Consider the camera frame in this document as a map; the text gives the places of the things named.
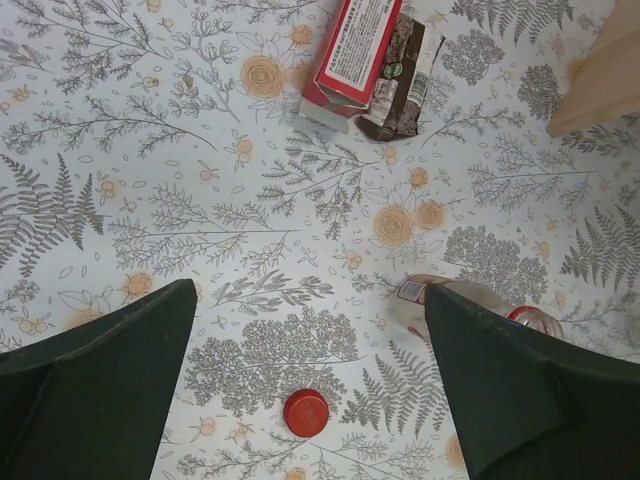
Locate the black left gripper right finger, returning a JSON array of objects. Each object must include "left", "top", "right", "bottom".
[{"left": 424, "top": 286, "right": 639, "bottom": 479}]

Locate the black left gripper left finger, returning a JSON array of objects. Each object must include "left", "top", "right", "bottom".
[{"left": 1, "top": 279, "right": 196, "bottom": 479}]

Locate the clear red-label bottle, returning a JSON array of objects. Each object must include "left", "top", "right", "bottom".
[{"left": 389, "top": 274, "right": 566, "bottom": 346}]

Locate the red bottle cap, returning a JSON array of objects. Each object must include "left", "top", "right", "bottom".
[{"left": 283, "top": 389, "right": 330, "bottom": 438}]

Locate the floral table mat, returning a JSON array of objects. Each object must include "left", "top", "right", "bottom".
[{"left": 1, "top": 1, "right": 639, "bottom": 479}]

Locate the wooden shelf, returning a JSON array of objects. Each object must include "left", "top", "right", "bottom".
[{"left": 546, "top": 1, "right": 639, "bottom": 137}]

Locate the brown snack bar wrapper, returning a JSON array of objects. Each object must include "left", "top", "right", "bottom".
[{"left": 356, "top": 13, "right": 444, "bottom": 142}]

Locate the red cardboard box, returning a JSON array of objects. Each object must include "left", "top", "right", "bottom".
[{"left": 299, "top": 0, "right": 402, "bottom": 134}]

